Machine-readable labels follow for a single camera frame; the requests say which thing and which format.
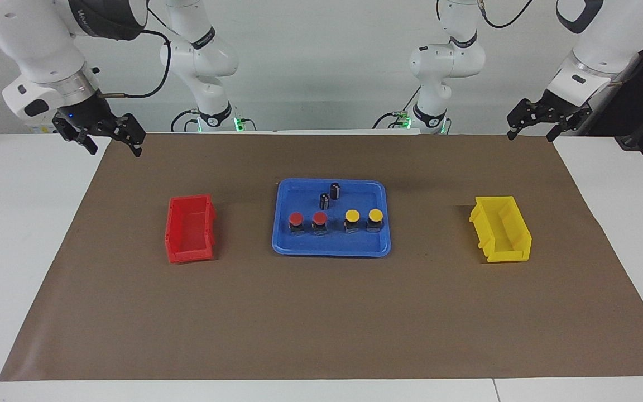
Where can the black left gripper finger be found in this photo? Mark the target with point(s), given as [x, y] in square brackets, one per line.
[517, 123]
[559, 127]

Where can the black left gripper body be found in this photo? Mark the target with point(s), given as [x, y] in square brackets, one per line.
[556, 109]

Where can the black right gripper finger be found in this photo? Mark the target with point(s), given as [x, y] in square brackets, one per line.
[135, 134]
[89, 142]

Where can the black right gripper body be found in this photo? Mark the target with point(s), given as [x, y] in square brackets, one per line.
[90, 114]

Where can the yellow push button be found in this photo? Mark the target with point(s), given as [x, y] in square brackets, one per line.
[375, 215]
[351, 215]

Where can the red push button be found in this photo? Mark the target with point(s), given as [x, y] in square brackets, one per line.
[319, 218]
[296, 218]

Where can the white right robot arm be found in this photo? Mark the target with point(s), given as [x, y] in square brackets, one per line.
[42, 50]

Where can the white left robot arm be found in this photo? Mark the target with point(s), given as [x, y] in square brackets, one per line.
[595, 50]

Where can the white box yellow label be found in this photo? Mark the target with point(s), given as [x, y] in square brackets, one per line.
[39, 129]

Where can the black equipment stand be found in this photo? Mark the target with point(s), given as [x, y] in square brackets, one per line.
[642, 100]

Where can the yellow plastic bin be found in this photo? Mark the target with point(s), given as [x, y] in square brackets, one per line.
[508, 245]

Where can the red plastic bin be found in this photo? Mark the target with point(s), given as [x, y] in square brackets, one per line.
[190, 245]

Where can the black cylindrical knob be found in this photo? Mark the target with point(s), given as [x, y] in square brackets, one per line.
[335, 191]
[325, 201]

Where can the blue plastic tray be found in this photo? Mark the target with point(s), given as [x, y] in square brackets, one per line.
[332, 243]

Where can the brown paper mat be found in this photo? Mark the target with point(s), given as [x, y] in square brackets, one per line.
[321, 312]

